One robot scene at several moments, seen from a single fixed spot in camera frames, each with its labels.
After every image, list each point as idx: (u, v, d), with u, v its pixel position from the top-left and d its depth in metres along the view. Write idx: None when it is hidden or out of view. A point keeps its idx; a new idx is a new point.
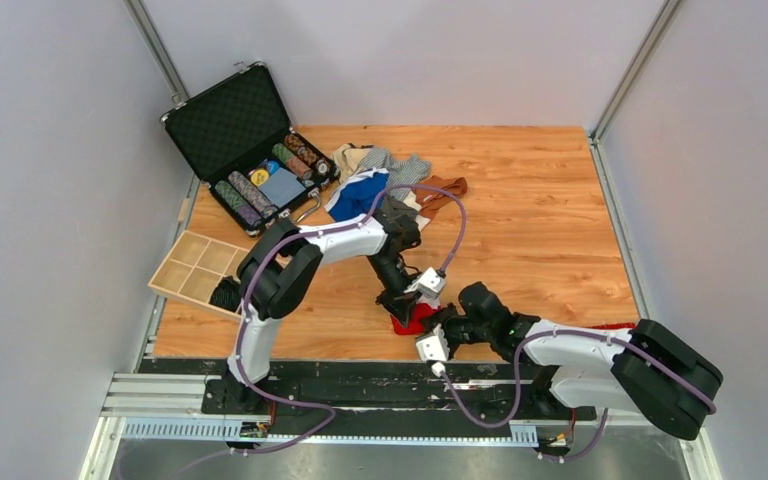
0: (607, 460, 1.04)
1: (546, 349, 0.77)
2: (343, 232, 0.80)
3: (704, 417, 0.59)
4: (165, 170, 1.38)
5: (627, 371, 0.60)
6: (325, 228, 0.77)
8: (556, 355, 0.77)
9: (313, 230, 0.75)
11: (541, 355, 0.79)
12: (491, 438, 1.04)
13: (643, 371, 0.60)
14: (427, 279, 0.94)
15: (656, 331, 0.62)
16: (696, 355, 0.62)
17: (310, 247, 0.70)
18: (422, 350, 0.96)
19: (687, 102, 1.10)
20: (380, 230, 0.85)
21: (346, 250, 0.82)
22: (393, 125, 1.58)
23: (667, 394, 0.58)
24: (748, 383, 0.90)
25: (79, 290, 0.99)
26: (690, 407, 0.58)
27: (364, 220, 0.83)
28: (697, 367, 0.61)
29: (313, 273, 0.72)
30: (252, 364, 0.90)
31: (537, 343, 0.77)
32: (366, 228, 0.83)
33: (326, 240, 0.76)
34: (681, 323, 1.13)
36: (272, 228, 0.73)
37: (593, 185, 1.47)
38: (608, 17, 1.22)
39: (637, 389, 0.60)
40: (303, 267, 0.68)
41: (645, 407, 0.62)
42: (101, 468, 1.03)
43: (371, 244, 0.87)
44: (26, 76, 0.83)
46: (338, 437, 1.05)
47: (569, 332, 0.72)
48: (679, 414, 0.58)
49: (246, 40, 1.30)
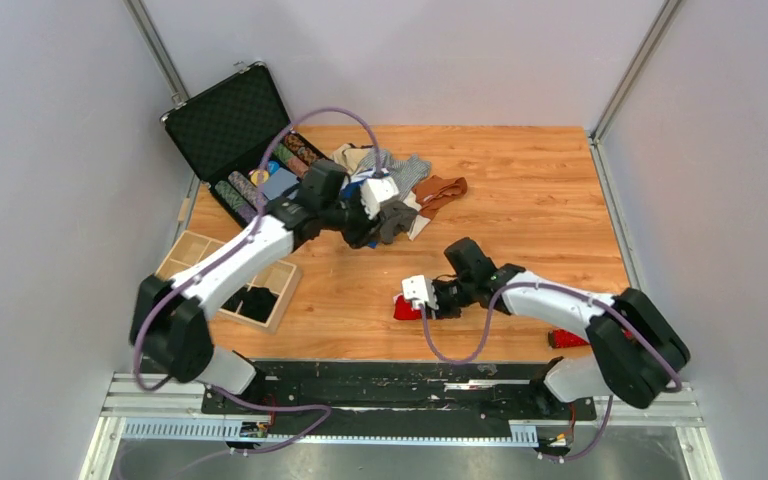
0: (607, 460, 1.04)
1: (524, 303, 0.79)
2: (231, 260, 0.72)
3: (659, 390, 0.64)
4: (165, 170, 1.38)
5: (600, 333, 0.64)
6: (202, 269, 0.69)
8: (532, 309, 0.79)
9: (188, 279, 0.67)
11: (516, 303, 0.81)
12: (490, 438, 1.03)
13: (617, 335, 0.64)
14: (379, 190, 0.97)
15: (639, 303, 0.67)
16: (670, 332, 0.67)
17: (186, 304, 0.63)
18: (407, 286, 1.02)
19: (687, 102, 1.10)
20: (277, 232, 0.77)
21: (248, 271, 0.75)
22: (393, 125, 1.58)
23: (632, 361, 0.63)
24: (748, 383, 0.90)
25: (79, 290, 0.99)
26: (651, 378, 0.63)
27: (253, 230, 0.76)
28: (668, 344, 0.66)
29: (202, 324, 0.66)
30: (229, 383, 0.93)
31: (518, 292, 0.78)
32: (260, 236, 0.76)
33: (210, 280, 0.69)
34: (681, 323, 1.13)
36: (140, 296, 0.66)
37: (592, 185, 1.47)
38: (607, 17, 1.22)
39: (605, 350, 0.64)
40: (186, 334, 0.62)
41: (608, 372, 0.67)
42: (101, 469, 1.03)
43: (276, 249, 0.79)
44: (26, 77, 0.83)
46: (338, 437, 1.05)
47: (550, 287, 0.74)
48: (638, 381, 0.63)
49: (246, 40, 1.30)
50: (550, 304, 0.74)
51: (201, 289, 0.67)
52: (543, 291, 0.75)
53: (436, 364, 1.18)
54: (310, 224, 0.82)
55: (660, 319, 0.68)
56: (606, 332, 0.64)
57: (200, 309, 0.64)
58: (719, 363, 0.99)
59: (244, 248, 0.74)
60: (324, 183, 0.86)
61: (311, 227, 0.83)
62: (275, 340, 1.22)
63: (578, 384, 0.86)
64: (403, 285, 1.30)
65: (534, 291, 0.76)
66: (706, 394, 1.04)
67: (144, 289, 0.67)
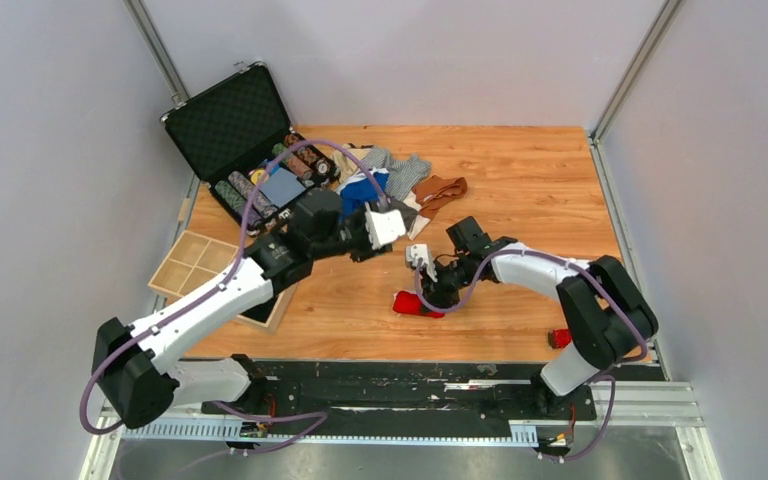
0: (608, 460, 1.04)
1: (511, 269, 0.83)
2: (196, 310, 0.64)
3: (621, 352, 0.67)
4: (165, 170, 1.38)
5: (570, 291, 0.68)
6: (162, 319, 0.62)
8: (517, 275, 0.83)
9: (144, 330, 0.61)
11: (504, 271, 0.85)
12: (490, 438, 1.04)
13: (583, 295, 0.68)
14: (383, 230, 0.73)
15: (612, 270, 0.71)
16: (641, 301, 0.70)
17: (133, 363, 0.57)
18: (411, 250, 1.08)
19: (687, 102, 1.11)
20: (252, 281, 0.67)
21: (217, 320, 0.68)
22: (393, 125, 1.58)
23: (596, 321, 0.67)
24: (748, 383, 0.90)
25: (79, 289, 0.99)
26: (614, 339, 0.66)
27: (226, 277, 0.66)
28: (636, 311, 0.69)
29: (156, 379, 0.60)
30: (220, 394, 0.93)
31: (506, 259, 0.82)
32: (233, 284, 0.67)
33: (169, 332, 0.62)
34: (681, 323, 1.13)
36: (96, 341, 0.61)
37: (592, 185, 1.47)
38: (607, 17, 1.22)
39: (572, 308, 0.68)
40: (131, 393, 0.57)
41: (574, 331, 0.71)
42: (101, 468, 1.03)
43: (255, 296, 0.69)
44: (26, 76, 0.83)
46: (338, 437, 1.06)
47: (535, 254, 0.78)
48: (599, 340, 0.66)
49: (246, 40, 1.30)
50: (532, 268, 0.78)
51: (157, 343, 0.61)
52: (528, 258, 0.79)
53: (436, 364, 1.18)
54: (295, 270, 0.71)
55: (631, 287, 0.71)
56: (573, 291, 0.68)
57: (150, 368, 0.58)
58: (719, 362, 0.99)
59: (213, 297, 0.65)
60: (307, 224, 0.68)
61: (297, 274, 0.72)
62: (275, 340, 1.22)
63: (565, 368, 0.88)
64: (403, 285, 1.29)
65: (520, 258, 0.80)
66: (706, 394, 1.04)
67: (101, 334, 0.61)
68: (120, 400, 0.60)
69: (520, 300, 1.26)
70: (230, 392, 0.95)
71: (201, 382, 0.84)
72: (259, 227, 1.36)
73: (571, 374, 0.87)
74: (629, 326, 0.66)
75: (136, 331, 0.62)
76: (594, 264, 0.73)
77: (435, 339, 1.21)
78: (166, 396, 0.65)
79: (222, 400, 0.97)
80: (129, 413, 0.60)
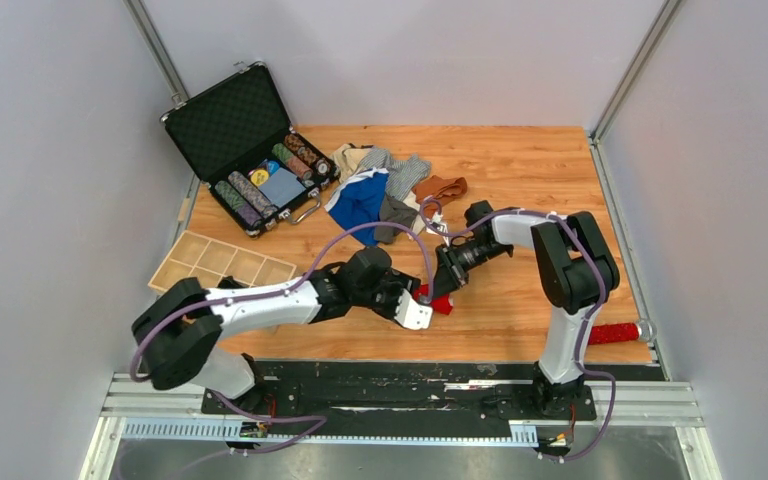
0: (607, 460, 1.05)
1: (506, 226, 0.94)
2: (262, 300, 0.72)
3: (581, 293, 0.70)
4: (165, 169, 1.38)
5: (542, 232, 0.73)
6: (238, 295, 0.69)
8: (511, 231, 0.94)
9: (220, 298, 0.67)
11: (502, 229, 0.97)
12: (490, 438, 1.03)
13: (551, 234, 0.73)
14: (413, 315, 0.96)
15: (584, 221, 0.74)
16: (607, 252, 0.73)
17: (202, 325, 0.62)
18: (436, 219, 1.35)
19: (687, 102, 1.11)
20: (311, 300, 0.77)
21: (266, 319, 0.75)
22: (393, 125, 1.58)
23: (559, 257, 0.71)
24: (748, 384, 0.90)
25: (79, 290, 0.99)
26: (574, 278, 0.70)
27: (293, 287, 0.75)
28: (602, 260, 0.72)
29: (206, 350, 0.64)
30: (223, 387, 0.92)
31: (503, 217, 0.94)
32: (294, 295, 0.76)
33: (236, 308, 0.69)
34: (681, 323, 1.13)
36: (172, 290, 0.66)
37: (592, 185, 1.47)
38: (607, 17, 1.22)
39: (542, 248, 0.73)
40: (187, 349, 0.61)
41: (543, 272, 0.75)
42: (101, 468, 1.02)
43: (301, 313, 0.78)
44: (25, 76, 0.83)
46: (338, 437, 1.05)
47: (527, 212, 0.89)
48: (559, 275, 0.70)
49: (246, 40, 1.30)
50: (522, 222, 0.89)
51: (225, 312, 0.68)
52: (520, 216, 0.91)
53: (436, 364, 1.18)
54: (335, 308, 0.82)
55: (601, 238, 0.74)
56: (542, 230, 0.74)
57: (215, 331, 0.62)
58: (719, 362, 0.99)
59: (278, 298, 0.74)
60: (359, 273, 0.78)
61: (335, 310, 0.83)
62: (275, 340, 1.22)
63: (552, 341, 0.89)
64: None
65: (514, 215, 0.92)
66: (706, 394, 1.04)
67: (177, 287, 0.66)
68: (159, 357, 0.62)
69: (520, 300, 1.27)
70: (235, 387, 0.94)
71: (216, 369, 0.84)
72: (259, 227, 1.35)
73: (559, 352, 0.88)
74: (592, 266, 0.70)
75: (211, 295, 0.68)
76: (569, 216, 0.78)
77: (434, 339, 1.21)
78: (188, 372, 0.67)
79: (224, 395, 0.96)
80: (162, 372, 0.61)
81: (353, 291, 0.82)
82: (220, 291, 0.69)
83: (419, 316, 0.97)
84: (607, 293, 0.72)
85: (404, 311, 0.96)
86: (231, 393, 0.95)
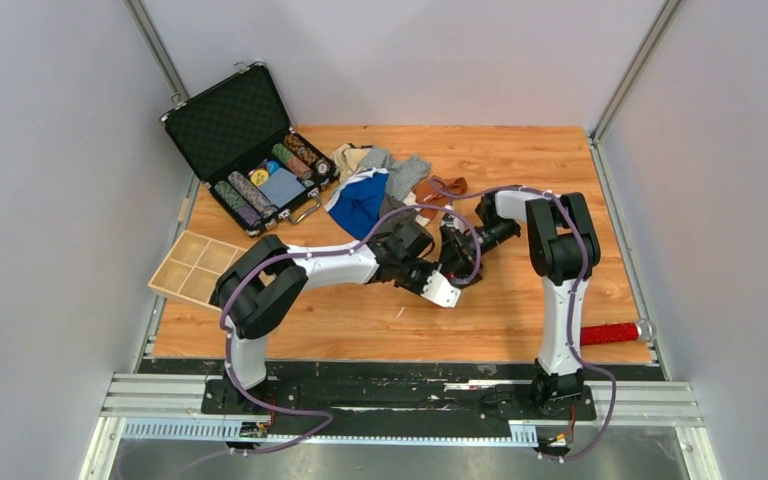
0: (608, 460, 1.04)
1: (509, 200, 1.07)
2: (332, 257, 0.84)
3: (564, 264, 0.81)
4: (165, 169, 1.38)
5: (535, 208, 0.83)
6: (314, 251, 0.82)
8: (514, 205, 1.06)
9: (301, 252, 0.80)
11: (505, 205, 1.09)
12: (490, 437, 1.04)
13: (543, 211, 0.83)
14: (444, 294, 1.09)
15: (576, 202, 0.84)
16: (593, 230, 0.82)
17: (293, 271, 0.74)
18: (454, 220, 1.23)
19: (687, 103, 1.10)
20: (371, 259, 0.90)
21: (335, 274, 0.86)
22: (393, 125, 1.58)
23: (548, 232, 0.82)
24: (749, 384, 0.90)
25: (78, 290, 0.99)
26: (559, 251, 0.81)
27: (355, 247, 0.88)
28: (586, 237, 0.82)
29: (292, 297, 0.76)
30: (243, 373, 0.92)
31: (505, 193, 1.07)
32: (356, 254, 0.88)
33: (314, 262, 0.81)
34: (681, 323, 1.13)
36: (258, 248, 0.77)
37: (592, 185, 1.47)
38: (608, 16, 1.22)
39: (534, 223, 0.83)
40: (279, 294, 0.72)
41: (533, 244, 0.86)
42: (101, 468, 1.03)
43: (361, 271, 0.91)
44: (24, 77, 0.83)
46: (339, 437, 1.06)
47: (528, 191, 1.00)
48: (546, 247, 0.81)
49: (247, 40, 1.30)
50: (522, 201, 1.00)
51: (306, 264, 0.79)
52: (521, 192, 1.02)
53: (436, 364, 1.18)
54: (387, 269, 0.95)
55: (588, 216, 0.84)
56: (535, 205, 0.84)
57: (300, 279, 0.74)
58: (719, 361, 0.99)
59: (344, 255, 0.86)
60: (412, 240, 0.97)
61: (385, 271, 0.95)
62: (275, 340, 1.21)
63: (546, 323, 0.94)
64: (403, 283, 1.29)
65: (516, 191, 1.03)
66: (706, 394, 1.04)
67: (262, 244, 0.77)
68: (253, 304, 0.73)
69: (519, 299, 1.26)
70: (252, 377, 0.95)
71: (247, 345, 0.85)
72: (259, 227, 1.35)
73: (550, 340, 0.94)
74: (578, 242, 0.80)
75: (291, 250, 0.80)
76: (563, 195, 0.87)
77: (434, 339, 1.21)
78: (274, 322, 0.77)
79: (242, 385, 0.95)
80: (258, 317, 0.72)
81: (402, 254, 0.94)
82: (299, 248, 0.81)
83: (449, 294, 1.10)
84: (588, 267, 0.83)
85: (436, 289, 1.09)
86: (245, 383, 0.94)
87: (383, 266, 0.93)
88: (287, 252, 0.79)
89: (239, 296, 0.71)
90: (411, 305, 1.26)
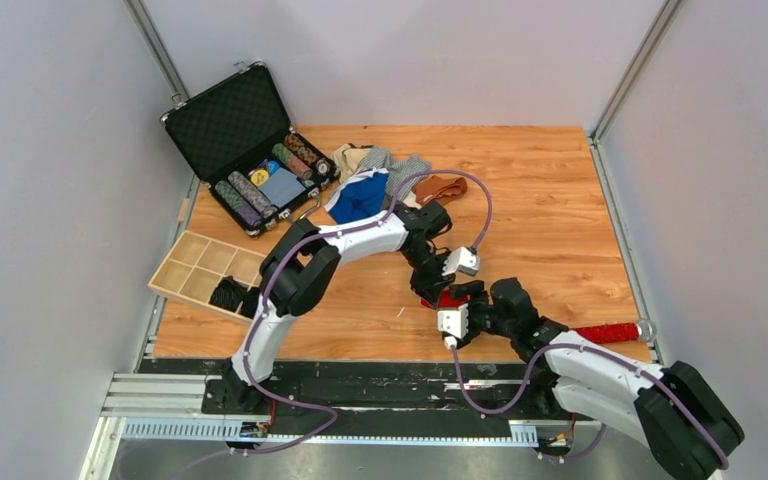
0: (608, 460, 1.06)
1: (563, 360, 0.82)
2: (363, 231, 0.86)
3: (712, 467, 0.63)
4: (164, 169, 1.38)
5: (650, 409, 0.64)
6: (344, 229, 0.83)
8: (572, 368, 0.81)
9: (332, 231, 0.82)
11: (568, 401, 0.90)
12: (490, 438, 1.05)
13: (663, 409, 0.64)
14: (465, 258, 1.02)
15: (688, 376, 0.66)
16: (722, 409, 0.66)
17: (328, 250, 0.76)
18: (442, 320, 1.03)
19: (687, 103, 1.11)
20: (400, 228, 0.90)
21: (367, 247, 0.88)
22: (394, 125, 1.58)
23: (680, 439, 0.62)
24: (749, 386, 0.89)
25: (79, 290, 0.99)
26: (701, 455, 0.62)
27: (384, 218, 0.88)
28: (719, 420, 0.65)
29: (329, 275, 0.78)
30: (255, 364, 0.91)
31: (561, 353, 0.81)
32: (385, 225, 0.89)
33: (345, 240, 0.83)
34: (681, 324, 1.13)
36: (292, 230, 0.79)
37: (592, 185, 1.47)
38: (608, 17, 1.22)
39: (657, 427, 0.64)
40: (318, 273, 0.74)
41: (650, 437, 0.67)
42: (101, 468, 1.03)
43: (392, 241, 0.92)
44: (24, 78, 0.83)
46: (339, 437, 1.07)
47: (593, 350, 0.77)
48: (683, 455, 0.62)
49: (247, 41, 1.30)
50: (594, 372, 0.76)
51: (338, 243, 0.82)
52: (587, 354, 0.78)
53: (436, 364, 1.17)
54: (418, 235, 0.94)
55: (711, 395, 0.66)
56: (651, 407, 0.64)
57: (334, 257, 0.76)
58: (718, 362, 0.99)
59: (373, 228, 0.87)
60: (438, 213, 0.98)
61: (418, 238, 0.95)
62: None
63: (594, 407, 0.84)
64: (404, 284, 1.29)
65: (576, 353, 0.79)
66: None
67: (297, 227, 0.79)
68: (296, 283, 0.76)
69: None
70: (264, 371, 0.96)
71: (273, 337, 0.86)
72: (259, 227, 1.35)
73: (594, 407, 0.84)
74: (711, 439, 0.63)
75: (323, 229, 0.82)
76: (668, 375, 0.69)
77: (434, 340, 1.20)
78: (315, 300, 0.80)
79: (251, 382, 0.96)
80: (300, 297, 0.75)
81: (429, 226, 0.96)
82: (330, 227, 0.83)
83: (471, 256, 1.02)
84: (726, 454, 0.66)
85: (456, 257, 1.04)
86: (255, 378, 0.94)
87: (413, 232, 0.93)
88: (319, 232, 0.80)
89: (278, 276, 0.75)
90: (411, 305, 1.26)
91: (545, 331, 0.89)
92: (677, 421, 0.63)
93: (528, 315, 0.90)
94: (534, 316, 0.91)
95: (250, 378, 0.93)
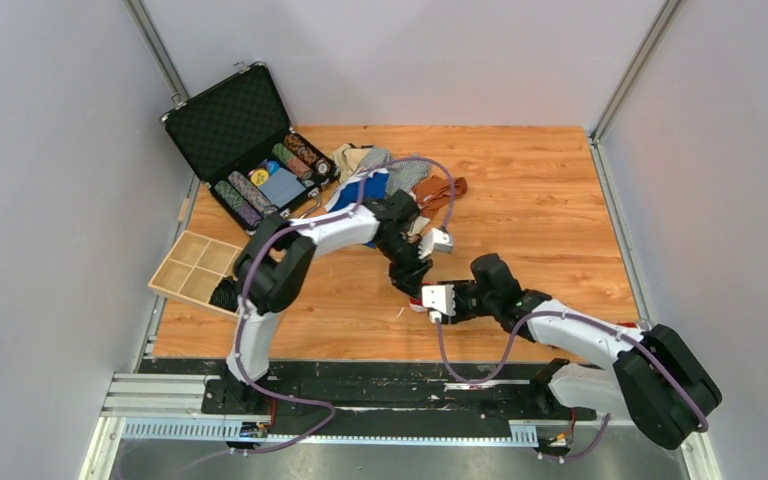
0: (607, 460, 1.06)
1: (544, 329, 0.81)
2: (335, 222, 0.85)
3: (690, 429, 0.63)
4: (164, 169, 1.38)
5: (628, 368, 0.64)
6: (316, 221, 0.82)
8: (556, 336, 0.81)
9: (305, 222, 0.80)
11: (564, 395, 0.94)
12: (490, 438, 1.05)
13: (641, 369, 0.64)
14: (438, 237, 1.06)
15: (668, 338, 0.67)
16: (702, 373, 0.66)
17: (302, 241, 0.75)
18: (427, 295, 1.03)
19: (686, 103, 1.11)
20: (370, 218, 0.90)
21: (339, 238, 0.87)
22: (394, 125, 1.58)
23: (657, 398, 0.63)
24: (748, 385, 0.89)
25: (79, 290, 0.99)
26: (678, 415, 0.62)
27: (355, 209, 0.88)
28: (699, 383, 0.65)
29: (304, 268, 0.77)
30: (250, 364, 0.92)
31: (543, 321, 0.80)
32: (356, 216, 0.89)
33: (319, 231, 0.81)
34: (681, 324, 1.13)
36: (263, 226, 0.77)
37: (592, 185, 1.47)
38: (607, 17, 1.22)
39: (635, 387, 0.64)
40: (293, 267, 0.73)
41: (628, 402, 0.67)
42: (101, 468, 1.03)
43: (363, 232, 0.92)
44: (25, 80, 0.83)
46: (338, 437, 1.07)
47: (575, 316, 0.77)
48: (660, 413, 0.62)
49: (247, 41, 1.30)
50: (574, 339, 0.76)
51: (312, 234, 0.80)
52: (567, 321, 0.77)
53: (436, 364, 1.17)
54: (389, 225, 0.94)
55: (691, 358, 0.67)
56: (629, 367, 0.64)
57: (309, 249, 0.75)
58: (717, 362, 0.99)
59: (345, 219, 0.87)
60: (406, 201, 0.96)
61: (390, 229, 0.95)
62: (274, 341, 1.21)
63: (587, 393, 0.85)
64: None
65: (558, 320, 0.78)
66: None
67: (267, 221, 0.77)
68: (273, 279, 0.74)
69: None
70: (259, 367, 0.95)
71: (259, 333, 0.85)
72: None
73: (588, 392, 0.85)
74: (689, 401, 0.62)
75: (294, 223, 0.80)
76: (647, 338, 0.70)
77: (434, 340, 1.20)
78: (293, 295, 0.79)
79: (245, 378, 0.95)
80: (278, 292, 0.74)
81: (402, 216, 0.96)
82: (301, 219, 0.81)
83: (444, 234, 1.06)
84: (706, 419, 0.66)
85: (429, 239, 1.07)
86: (250, 376, 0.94)
87: (385, 223, 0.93)
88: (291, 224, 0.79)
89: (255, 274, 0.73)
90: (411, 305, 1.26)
91: (527, 300, 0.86)
92: (652, 382, 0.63)
93: (508, 285, 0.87)
94: (514, 286, 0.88)
95: (246, 374, 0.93)
